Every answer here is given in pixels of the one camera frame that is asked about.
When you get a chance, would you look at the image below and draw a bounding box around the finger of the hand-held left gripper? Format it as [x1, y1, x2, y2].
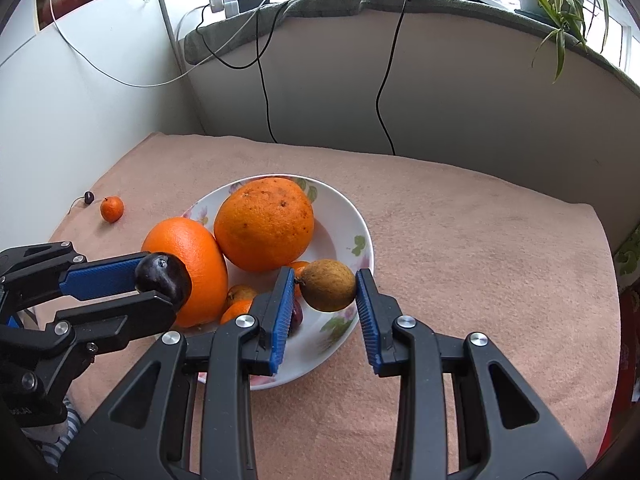
[47, 290, 179, 382]
[0, 241, 148, 323]

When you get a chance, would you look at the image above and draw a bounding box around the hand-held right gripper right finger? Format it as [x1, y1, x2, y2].
[354, 267, 588, 480]

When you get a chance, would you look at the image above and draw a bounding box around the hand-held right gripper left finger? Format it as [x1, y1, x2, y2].
[57, 266, 297, 480]

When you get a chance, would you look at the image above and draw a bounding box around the mandarin with stem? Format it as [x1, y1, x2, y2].
[220, 299, 256, 326]

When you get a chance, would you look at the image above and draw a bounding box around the small brown round fruit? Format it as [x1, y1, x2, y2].
[299, 258, 357, 312]
[226, 285, 259, 308]

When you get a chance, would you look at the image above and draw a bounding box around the white floral bowl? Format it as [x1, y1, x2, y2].
[176, 175, 376, 392]

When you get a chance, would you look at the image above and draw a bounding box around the large smooth orange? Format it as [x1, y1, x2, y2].
[141, 217, 230, 328]

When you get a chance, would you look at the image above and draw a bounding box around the large speckled orange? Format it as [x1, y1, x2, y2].
[213, 177, 315, 273]

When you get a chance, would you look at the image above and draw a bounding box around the person's left forearm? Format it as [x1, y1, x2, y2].
[37, 400, 83, 471]

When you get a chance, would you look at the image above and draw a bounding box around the pink fleece blanket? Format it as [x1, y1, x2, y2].
[20, 131, 623, 480]

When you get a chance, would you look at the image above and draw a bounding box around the red bag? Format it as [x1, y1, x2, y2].
[595, 290, 640, 461]

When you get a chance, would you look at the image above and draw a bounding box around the green leaf-print cloth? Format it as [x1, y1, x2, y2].
[614, 225, 640, 291]

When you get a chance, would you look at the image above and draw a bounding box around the white cable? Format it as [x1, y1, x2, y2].
[0, 0, 301, 88]

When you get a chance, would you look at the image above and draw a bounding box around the black cable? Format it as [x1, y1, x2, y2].
[375, 0, 408, 157]
[195, 0, 316, 145]

